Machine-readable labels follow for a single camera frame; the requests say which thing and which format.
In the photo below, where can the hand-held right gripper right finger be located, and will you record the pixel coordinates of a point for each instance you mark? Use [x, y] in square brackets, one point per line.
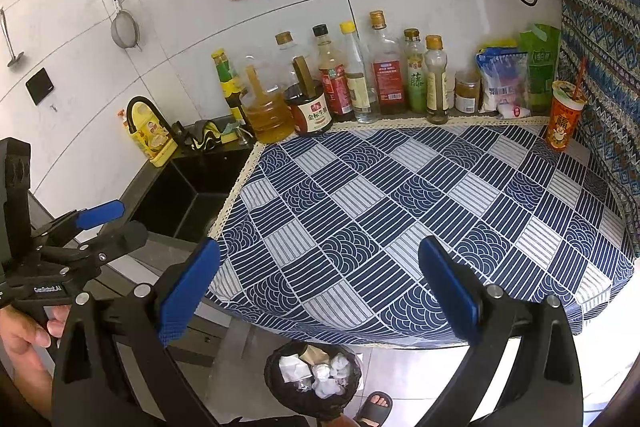
[450, 292]

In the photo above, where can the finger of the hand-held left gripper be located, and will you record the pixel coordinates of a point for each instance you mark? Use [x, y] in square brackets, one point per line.
[115, 244]
[100, 214]

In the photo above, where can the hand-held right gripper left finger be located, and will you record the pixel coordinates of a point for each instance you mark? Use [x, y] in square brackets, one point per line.
[187, 292]

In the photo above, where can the white paper wrapper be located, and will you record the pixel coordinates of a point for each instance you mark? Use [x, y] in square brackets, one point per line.
[292, 369]

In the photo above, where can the black trash bin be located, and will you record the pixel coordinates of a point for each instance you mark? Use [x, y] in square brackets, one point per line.
[275, 394]

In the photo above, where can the crushed brown paper cup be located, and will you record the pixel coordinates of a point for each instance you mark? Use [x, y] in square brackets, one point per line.
[315, 353]

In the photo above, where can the person's left hand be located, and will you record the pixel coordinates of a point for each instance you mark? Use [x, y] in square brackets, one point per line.
[25, 342]

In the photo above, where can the grey base cabinet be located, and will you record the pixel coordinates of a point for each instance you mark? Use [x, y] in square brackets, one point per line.
[230, 344]

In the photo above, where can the yellow dish soap bottle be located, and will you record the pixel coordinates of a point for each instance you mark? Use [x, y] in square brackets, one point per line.
[167, 154]
[145, 137]

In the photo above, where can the black kitchen sink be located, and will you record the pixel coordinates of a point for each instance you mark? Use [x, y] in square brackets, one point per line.
[200, 202]

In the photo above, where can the blue patterned tablecloth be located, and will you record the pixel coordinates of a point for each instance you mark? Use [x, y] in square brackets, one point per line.
[400, 207]

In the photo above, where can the black faucet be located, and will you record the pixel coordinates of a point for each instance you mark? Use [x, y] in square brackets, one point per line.
[178, 134]

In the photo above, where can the person's foot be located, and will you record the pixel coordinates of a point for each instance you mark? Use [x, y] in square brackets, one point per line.
[382, 402]

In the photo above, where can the black yellow dish cloth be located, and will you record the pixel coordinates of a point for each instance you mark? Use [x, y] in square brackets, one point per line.
[207, 134]

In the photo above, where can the black slipper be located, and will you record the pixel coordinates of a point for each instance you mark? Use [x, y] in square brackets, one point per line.
[367, 408]

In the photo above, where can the hanging metal utensil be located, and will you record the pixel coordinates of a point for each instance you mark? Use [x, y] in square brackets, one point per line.
[15, 59]

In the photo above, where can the yellow green sponge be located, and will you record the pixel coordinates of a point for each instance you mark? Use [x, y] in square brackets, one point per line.
[231, 136]

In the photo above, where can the green label sauce bottle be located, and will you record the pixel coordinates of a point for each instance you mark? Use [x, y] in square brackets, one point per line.
[227, 82]

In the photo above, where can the metal mesh strainer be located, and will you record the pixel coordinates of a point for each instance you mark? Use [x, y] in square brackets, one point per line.
[124, 29]

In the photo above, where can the cooking oil jug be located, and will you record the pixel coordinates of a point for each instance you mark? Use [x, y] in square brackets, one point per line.
[267, 122]

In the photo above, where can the small glass jar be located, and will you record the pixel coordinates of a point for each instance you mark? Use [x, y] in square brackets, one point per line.
[467, 94]

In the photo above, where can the red paper cup with straw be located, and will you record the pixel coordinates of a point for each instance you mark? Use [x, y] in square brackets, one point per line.
[562, 122]

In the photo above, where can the small gold cap bottle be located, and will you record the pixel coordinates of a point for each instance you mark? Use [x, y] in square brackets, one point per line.
[436, 87]

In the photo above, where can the green oil bottle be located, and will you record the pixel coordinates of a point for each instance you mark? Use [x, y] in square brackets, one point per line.
[416, 87]

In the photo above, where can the soy sauce jug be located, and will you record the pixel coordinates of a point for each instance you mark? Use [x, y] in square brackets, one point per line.
[310, 117]

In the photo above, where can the yellow cap clear bottle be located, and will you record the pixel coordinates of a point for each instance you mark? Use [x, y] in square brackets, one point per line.
[360, 97]

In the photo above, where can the white blue plastic bag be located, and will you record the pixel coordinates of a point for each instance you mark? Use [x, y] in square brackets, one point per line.
[500, 82]

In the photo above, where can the gold cap red label bottle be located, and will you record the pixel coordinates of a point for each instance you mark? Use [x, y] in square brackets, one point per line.
[387, 82]

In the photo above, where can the dark cap red label bottle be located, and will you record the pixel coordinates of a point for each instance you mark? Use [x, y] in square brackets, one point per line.
[335, 92]

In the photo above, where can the green plastic bag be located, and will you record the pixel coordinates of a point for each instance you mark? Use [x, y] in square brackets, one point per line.
[542, 67]

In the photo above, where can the blue ethnic patterned cloth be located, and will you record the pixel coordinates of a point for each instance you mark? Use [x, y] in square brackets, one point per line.
[600, 32]

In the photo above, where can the small black wall switch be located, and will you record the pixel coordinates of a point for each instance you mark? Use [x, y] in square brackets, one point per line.
[40, 86]

